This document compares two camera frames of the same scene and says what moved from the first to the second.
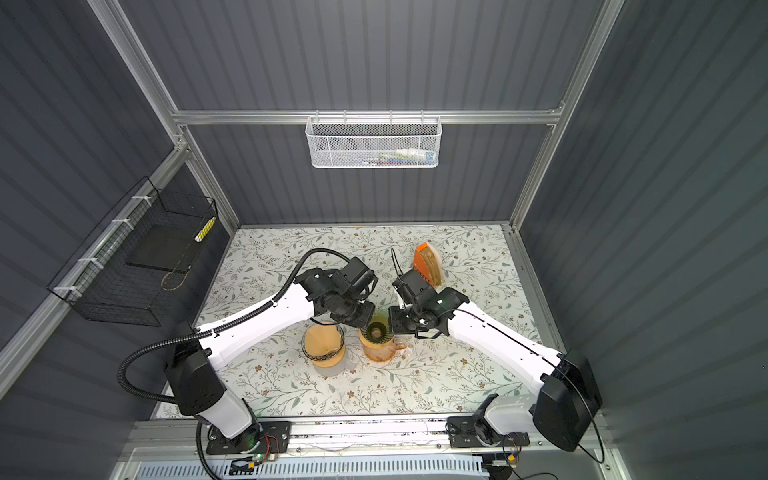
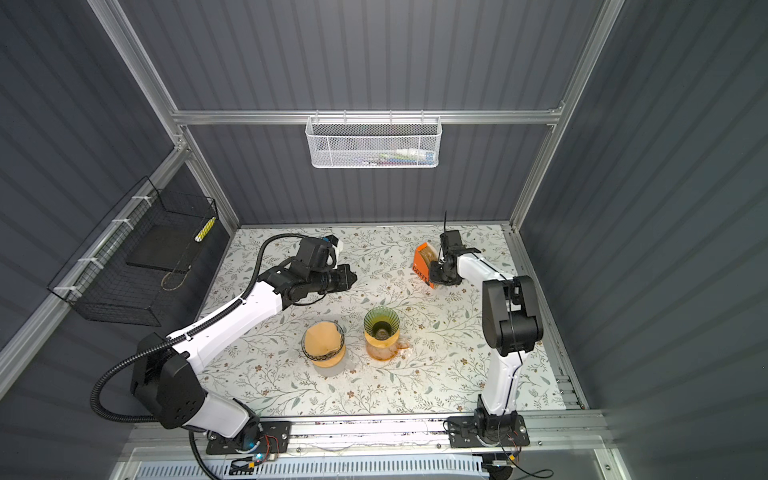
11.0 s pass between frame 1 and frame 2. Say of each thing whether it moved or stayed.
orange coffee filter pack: stayed
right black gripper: moved
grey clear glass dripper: stayed
